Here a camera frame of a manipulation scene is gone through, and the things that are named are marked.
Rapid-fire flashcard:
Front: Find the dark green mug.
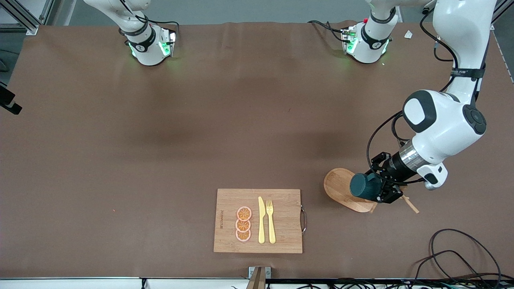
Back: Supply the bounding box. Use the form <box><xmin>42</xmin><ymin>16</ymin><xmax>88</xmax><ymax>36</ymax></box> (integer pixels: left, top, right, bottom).
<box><xmin>349</xmin><ymin>173</ymin><xmax>384</xmax><ymax>202</ymax></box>

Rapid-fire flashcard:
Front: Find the wooden mug tree stand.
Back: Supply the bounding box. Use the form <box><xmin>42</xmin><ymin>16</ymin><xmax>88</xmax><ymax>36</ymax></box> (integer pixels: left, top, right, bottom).
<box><xmin>324</xmin><ymin>168</ymin><xmax>420</xmax><ymax>214</ymax></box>

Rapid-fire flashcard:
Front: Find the bamboo cutting board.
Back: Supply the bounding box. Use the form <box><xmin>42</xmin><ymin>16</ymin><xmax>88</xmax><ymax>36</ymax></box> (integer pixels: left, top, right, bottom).
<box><xmin>213</xmin><ymin>189</ymin><xmax>308</xmax><ymax>254</ymax></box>

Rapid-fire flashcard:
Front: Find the yellow plastic fork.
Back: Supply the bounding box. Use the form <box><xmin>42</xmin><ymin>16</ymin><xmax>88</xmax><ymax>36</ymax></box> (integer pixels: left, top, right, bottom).
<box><xmin>266</xmin><ymin>199</ymin><xmax>277</xmax><ymax>244</ymax></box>

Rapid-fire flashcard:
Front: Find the yellow plastic knife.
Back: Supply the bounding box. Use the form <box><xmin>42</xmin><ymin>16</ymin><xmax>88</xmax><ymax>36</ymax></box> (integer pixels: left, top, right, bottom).
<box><xmin>258</xmin><ymin>196</ymin><xmax>266</xmax><ymax>244</ymax></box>

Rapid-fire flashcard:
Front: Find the brown table cover sheet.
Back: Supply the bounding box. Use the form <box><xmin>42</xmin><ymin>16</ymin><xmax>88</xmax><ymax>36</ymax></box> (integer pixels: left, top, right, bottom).
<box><xmin>0</xmin><ymin>21</ymin><xmax>514</xmax><ymax>279</ymax></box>

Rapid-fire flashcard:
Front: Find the black looping cable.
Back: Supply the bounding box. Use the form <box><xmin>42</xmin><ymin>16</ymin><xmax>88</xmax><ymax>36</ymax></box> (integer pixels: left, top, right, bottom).
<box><xmin>414</xmin><ymin>229</ymin><xmax>502</xmax><ymax>289</ymax></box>

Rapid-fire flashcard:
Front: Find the aluminium frame profile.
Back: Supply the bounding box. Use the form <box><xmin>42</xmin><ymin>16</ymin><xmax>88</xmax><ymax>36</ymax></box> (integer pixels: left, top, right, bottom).
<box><xmin>0</xmin><ymin>0</ymin><xmax>55</xmax><ymax>36</ymax></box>
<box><xmin>492</xmin><ymin>0</ymin><xmax>514</xmax><ymax>24</ymax></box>

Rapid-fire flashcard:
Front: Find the black left arm base cable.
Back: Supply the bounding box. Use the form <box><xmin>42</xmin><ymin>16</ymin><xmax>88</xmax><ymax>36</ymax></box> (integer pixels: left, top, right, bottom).
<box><xmin>308</xmin><ymin>20</ymin><xmax>350</xmax><ymax>43</ymax></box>

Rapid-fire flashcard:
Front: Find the black arm base cable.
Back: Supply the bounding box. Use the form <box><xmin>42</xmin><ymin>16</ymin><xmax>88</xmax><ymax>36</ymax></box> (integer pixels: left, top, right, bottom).
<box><xmin>308</xmin><ymin>20</ymin><xmax>350</xmax><ymax>43</ymax></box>
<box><xmin>143</xmin><ymin>15</ymin><xmax>180</xmax><ymax>31</ymax></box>

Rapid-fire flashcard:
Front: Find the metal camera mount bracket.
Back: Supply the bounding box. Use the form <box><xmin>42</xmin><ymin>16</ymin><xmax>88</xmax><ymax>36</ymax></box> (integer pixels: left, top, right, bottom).
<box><xmin>246</xmin><ymin>266</ymin><xmax>272</xmax><ymax>289</ymax></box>

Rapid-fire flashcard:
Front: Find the black right arm base cable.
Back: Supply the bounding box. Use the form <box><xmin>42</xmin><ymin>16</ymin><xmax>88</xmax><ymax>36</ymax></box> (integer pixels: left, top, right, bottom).
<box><xmin>143</xmin><ymin>15</ymin><xmax>180</xmax><ymax>31</ymax></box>

